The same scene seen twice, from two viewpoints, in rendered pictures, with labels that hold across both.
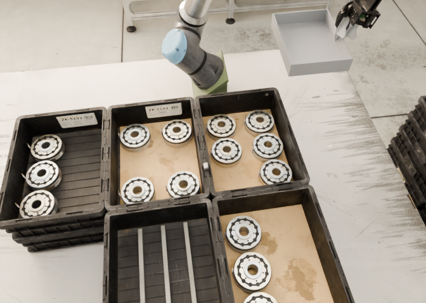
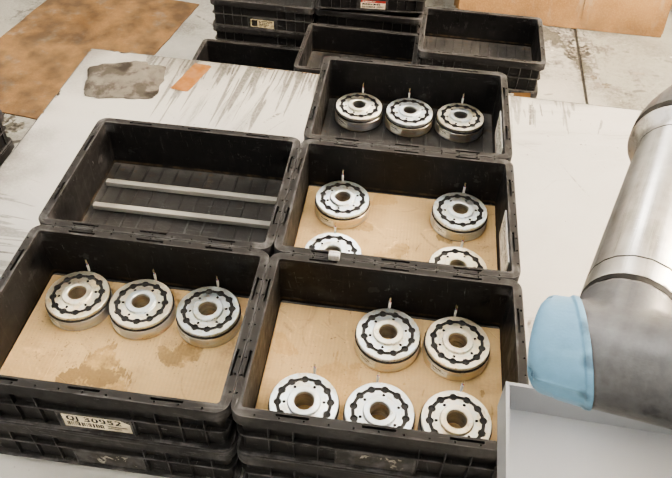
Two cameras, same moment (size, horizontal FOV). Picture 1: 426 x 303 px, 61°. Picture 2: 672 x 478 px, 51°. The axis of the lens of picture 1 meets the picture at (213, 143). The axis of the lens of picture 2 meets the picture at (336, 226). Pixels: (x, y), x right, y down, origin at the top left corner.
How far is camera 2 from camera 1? 107 cm
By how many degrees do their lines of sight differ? 62
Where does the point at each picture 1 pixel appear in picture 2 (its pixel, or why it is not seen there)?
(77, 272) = not seen: hidden behind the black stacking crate
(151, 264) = (225, 207)
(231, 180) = (325, 336)
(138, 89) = not seen: hidden behind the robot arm
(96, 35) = not seen: outside the picture
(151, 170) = (385, 230)
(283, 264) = (132, 362)
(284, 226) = (194, 391)
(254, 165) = (347, 386)
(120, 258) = (250, 179)
